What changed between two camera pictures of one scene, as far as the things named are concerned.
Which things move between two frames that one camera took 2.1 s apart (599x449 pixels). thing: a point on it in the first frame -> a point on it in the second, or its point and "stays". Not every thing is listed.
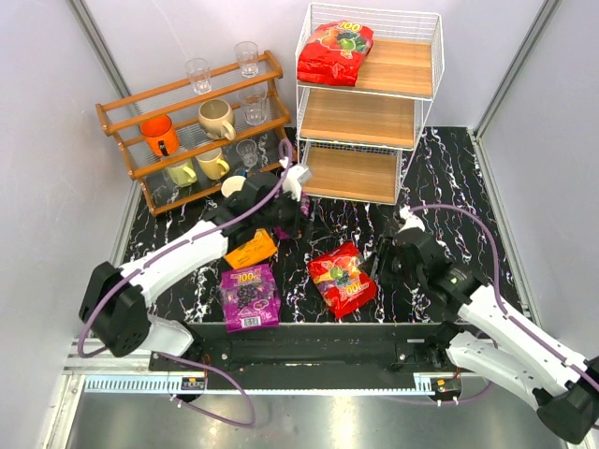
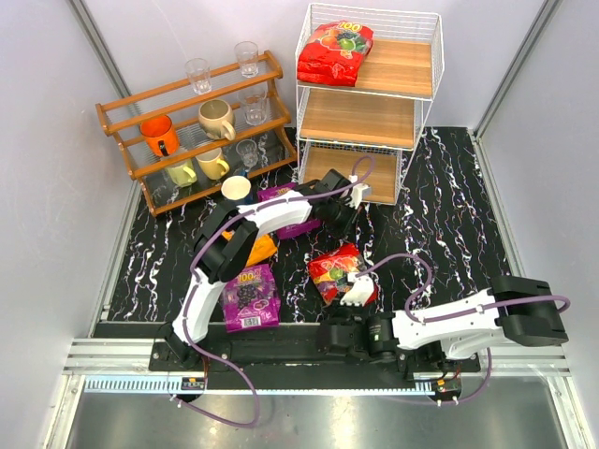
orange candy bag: x=256 y=248 stays
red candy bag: x=342 y=283 stays
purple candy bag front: x=250 y=298 stays
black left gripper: x=290 y=211 -> x=341 y=211
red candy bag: x=332 y=53 stays
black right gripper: x=387 y=258 -> x=338 y=315
